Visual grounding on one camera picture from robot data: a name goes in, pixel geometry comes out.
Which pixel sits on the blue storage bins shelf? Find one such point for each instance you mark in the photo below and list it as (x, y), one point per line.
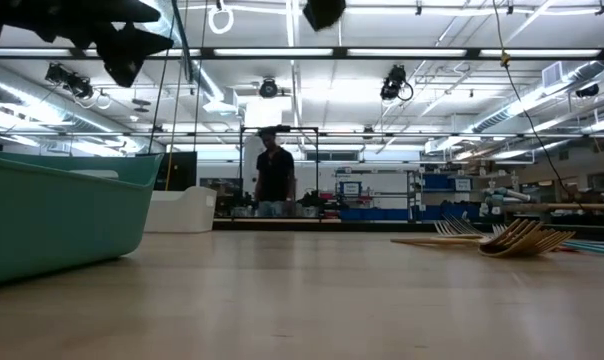
(382, 215)

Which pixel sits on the silver ventilation duct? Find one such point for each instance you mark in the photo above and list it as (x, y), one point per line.
(552, 75)

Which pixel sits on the white plastic bin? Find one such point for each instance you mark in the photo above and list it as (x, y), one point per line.
(182, 212)

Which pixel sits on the black table frame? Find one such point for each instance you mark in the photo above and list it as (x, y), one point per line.
(332, 226)

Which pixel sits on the overhead frame bar with lights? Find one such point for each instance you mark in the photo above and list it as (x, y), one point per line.
(207, 52)

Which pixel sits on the teal plastic bin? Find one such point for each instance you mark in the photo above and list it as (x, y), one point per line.
(57, 225)

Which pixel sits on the black ceiling camera mount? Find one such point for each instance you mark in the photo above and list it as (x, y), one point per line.
(64, 77)

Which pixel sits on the round black ceiling device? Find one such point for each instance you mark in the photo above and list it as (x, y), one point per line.
(268, 88)

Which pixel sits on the person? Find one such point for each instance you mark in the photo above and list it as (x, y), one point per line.
(274, 175)

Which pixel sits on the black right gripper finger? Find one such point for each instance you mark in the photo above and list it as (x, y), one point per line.
(324, 12)

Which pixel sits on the gold fork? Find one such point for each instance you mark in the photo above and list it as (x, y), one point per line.
(502, 247)
(552, 240)

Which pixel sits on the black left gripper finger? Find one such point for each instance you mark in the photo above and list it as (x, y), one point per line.
(107, 11)
(127, 50)

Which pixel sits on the black benchtop equipment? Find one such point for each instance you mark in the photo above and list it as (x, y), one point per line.
(312, 200)

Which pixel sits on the white rolled tubes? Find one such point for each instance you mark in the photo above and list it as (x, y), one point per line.
(507, 194)

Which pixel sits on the wooden workbench top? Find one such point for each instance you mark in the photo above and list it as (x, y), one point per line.
(557, 206)

